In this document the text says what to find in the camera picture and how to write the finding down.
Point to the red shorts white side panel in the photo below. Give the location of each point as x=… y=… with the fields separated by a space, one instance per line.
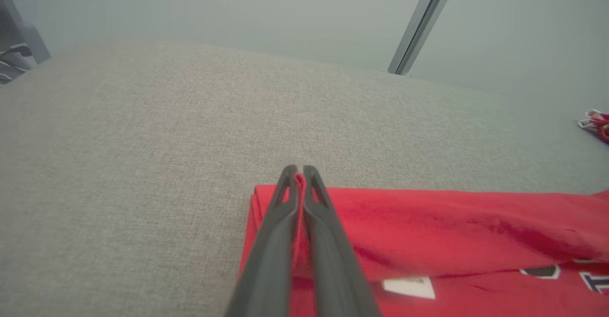
x=600 y=129

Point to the grey partition post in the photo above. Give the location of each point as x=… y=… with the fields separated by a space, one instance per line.
x=414 y=26
x=428 y=26

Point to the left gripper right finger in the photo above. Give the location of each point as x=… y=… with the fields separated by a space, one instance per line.
x=333 y=269

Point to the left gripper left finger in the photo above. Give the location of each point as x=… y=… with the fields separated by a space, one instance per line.
x=271 y=260

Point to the grey partition end frame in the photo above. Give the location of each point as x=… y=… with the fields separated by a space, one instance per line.
x=35 y=45

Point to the red Bulls 23 jersey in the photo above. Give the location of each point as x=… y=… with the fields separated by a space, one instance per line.
x=428 y=231

